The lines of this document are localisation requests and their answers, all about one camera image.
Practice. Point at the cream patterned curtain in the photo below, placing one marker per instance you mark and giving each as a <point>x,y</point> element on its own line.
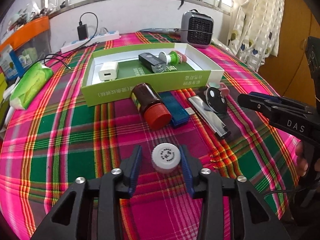
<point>257,22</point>

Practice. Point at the black plugged charger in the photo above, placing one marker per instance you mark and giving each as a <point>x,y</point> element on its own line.
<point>82,32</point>

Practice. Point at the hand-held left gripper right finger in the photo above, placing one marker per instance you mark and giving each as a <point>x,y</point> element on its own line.
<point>186,170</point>

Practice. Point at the green white round holder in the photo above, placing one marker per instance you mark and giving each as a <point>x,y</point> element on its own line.
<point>173,56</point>

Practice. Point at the lime green flat box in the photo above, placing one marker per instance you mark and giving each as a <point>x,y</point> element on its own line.
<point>2,90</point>

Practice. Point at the orange lid storage bin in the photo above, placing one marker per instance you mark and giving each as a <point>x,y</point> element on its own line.
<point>30,28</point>

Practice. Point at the pink green plaid tablecloth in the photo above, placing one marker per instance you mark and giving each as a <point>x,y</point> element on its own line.
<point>75,142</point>

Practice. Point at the person's right forearm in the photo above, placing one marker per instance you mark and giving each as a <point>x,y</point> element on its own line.
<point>307,210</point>

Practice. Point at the brown bottle red cap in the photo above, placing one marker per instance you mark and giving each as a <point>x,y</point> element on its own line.
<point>152,107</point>

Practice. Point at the white bottle cap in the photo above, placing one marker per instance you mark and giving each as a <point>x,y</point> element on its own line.
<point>166,156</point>

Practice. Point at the white usb charger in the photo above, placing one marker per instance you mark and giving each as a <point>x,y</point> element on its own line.
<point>108,72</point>

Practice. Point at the white power strip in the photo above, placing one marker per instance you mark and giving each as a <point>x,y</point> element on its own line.
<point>100,38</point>

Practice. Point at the blue transparent usb device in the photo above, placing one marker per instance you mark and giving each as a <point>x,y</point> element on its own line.
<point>175,110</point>

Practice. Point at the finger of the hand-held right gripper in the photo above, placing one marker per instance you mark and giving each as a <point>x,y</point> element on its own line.
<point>252,105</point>
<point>265,98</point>

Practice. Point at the silver lighter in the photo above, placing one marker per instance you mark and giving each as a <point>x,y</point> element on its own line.
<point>212,122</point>

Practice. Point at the pink clip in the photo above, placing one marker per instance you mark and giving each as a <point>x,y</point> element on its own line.
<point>223,88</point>

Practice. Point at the green tissue pack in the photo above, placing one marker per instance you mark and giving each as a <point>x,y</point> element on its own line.
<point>30,85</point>

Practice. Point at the white plastic tube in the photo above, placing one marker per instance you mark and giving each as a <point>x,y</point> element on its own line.
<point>10,88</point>

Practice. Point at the green cardboard box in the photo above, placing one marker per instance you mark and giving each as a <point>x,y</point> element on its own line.
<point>112,93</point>

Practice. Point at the person's right hand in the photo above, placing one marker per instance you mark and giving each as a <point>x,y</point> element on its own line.
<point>301,160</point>

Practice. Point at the black bike light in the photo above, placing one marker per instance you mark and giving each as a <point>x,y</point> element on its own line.
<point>151,62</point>

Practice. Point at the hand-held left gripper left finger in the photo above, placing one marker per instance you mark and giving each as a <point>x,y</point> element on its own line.
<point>135,170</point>

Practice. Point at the black round key fob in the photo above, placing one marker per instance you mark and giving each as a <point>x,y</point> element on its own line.
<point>216,100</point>

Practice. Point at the grey desk fan heater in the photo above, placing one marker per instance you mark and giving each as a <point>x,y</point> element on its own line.
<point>197,30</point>

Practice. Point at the blue white carton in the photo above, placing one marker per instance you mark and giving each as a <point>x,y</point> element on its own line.
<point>8,62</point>

